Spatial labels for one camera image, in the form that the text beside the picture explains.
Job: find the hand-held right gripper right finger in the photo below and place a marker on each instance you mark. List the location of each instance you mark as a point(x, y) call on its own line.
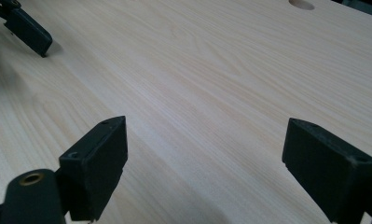
point(326, 168)

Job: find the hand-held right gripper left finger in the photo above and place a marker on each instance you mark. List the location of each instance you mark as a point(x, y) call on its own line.
point(95, 169)

